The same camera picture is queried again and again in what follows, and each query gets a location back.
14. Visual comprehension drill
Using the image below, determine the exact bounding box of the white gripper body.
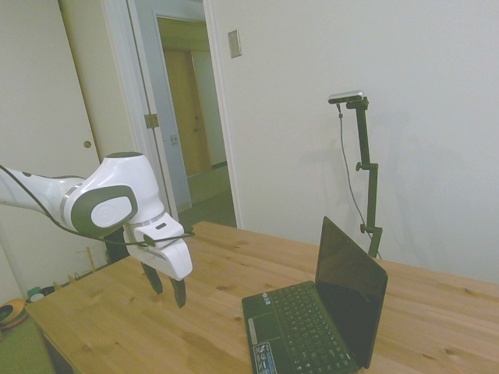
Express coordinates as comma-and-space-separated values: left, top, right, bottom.
129, 212, 194, 282

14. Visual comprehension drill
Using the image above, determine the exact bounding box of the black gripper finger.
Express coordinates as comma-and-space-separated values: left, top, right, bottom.
168, 275, 188, 309
140, 262, 165, 295

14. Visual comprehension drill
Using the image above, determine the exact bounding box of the black laptop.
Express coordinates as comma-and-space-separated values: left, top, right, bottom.
241, 216, 389, 374

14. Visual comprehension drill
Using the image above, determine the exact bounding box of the black upright object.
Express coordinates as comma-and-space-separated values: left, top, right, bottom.
105, 228, 130, 266

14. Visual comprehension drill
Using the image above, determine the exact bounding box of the wooden rack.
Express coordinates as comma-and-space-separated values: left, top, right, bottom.
66, 245, 99, 282

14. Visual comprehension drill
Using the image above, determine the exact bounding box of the wooden hallway door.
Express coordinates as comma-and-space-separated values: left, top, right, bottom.
163, 48, 214, 177

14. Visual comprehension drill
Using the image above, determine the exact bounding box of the orange bowl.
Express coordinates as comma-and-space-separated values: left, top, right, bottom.
0, 297, 30, 329

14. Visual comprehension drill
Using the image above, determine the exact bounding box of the white door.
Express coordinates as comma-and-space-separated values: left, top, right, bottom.
57, 0, 193, 214

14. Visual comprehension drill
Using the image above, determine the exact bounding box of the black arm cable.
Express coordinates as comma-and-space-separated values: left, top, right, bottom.
0, 164, 196, 248

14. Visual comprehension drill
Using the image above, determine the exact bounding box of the grey camera cable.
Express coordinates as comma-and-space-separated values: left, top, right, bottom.
336, 102, 372, 256

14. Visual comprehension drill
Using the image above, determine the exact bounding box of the black camera stand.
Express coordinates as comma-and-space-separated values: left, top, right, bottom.
345, 97, 384, 259

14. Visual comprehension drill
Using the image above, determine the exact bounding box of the beige wall switch plate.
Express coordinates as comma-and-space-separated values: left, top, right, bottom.
227, 29, 243, 60

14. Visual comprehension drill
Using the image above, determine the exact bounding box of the silver camera on stand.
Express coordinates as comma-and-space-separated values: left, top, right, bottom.
327, 90, 368, 106

